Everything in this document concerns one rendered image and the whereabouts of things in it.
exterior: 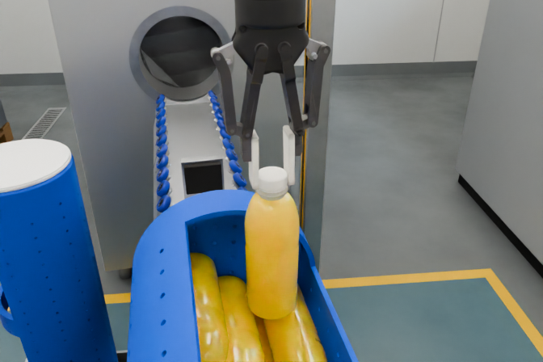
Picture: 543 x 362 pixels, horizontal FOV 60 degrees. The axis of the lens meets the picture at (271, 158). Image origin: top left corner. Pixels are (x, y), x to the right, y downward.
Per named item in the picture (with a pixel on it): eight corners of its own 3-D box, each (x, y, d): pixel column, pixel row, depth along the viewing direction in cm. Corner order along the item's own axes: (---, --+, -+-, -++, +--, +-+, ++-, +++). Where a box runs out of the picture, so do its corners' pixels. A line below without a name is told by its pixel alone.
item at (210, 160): (225, 207, 122) (221, 153, 115) (226, 216, 119) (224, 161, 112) (185, 212, 121) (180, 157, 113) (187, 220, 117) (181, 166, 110)
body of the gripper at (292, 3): (300, -22, 53) (298, 60, 57) (225, -19, 52) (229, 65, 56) (320, -12, 47) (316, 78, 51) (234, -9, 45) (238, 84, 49)
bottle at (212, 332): (169, 254, 69) (174, 359, 53) (216, 253, 71) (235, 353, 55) (168, 292, 72) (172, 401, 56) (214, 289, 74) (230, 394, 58)
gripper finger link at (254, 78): (271, 47, 50) (258, 44, 50) (252, 142, 55) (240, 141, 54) (263, 38, 53) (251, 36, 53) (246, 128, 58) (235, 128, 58)
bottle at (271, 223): (259, 323, 65) (257, 209, 56) (240, 290, 70) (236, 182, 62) (305, 307, 67) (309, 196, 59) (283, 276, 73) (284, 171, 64)
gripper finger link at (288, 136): (282, 125, 58) (288, 124, 59) (283, 174, 62) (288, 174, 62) (288, 135, 56) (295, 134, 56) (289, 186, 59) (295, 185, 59)
